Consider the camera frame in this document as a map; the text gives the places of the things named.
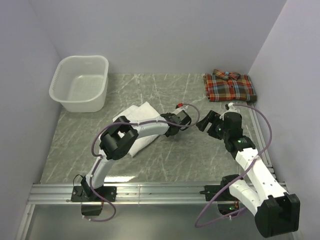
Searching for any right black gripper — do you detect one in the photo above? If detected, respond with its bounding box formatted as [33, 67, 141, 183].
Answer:
[196, 110, 230, 140]

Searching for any white long sleeve shirt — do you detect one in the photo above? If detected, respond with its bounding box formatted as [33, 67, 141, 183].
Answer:
[112, 101, 160, 158]

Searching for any plaid flannel shirt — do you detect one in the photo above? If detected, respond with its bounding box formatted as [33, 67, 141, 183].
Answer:
[202, 69, 258, 103]

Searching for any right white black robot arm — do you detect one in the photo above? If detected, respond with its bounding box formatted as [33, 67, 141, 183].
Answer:
[196, 110, 301, 238]

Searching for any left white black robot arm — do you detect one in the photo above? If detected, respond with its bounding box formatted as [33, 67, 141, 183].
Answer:
[81, 110, 192, 201]

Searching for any white plastic laundry basket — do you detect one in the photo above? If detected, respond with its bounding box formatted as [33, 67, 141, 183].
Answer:
[49, 55, 109, 113]

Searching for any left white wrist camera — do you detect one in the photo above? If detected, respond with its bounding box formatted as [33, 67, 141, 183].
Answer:
[175, 103, 188, 111]

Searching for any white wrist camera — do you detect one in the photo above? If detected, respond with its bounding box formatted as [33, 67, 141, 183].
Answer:
[175, 103, 188, 111]
[225, 102, 238, 112]

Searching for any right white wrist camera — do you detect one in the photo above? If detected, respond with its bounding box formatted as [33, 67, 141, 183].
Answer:
[225, 102, 238, 112]

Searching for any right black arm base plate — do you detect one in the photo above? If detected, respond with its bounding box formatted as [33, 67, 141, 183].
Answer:
[199, 184, 246, 218]

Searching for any aluminium mounting rail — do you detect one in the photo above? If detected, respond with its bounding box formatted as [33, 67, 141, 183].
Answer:
[27, 181, 220, 205]

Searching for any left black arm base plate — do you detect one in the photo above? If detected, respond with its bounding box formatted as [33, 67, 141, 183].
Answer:
[70, 185, 118, 218]

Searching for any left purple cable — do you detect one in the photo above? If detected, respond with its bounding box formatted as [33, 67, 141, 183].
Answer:
[81, 102, 201, 223]

